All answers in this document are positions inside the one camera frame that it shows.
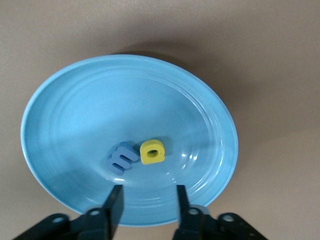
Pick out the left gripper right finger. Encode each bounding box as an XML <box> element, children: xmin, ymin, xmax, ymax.
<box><xmin>172</xmin><ymin>184</ymin><xmax>271</xmax><ymax>240</ymax></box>

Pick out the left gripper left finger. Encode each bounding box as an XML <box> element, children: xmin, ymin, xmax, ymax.
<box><xmin>12</xmin><ymin>184</ymin><xmax>125</xmax><ymax>240</ymax></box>

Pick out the yellow letter d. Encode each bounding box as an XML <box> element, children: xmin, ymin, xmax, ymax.
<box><xmin>139</xmin><ymin>139</ymin><xmax>166</xmax><ymax>166</ymax></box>

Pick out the blue letter m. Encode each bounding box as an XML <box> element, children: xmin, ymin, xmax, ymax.
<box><xmin>106</xmin><ymin>141</ymin><xmax>139</xmax><ymax>177</ymax></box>

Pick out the blue plate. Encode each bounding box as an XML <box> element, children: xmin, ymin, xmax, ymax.
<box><xmin>20</xmin><ymin>54</ymin><xmax>240</xmax><ymax>228</ymax></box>

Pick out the brown table cover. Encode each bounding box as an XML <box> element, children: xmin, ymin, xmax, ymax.
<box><xmin>0</xmin><ymin>0</ymin><xmax>320</xmax><ymax>240</ymax></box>

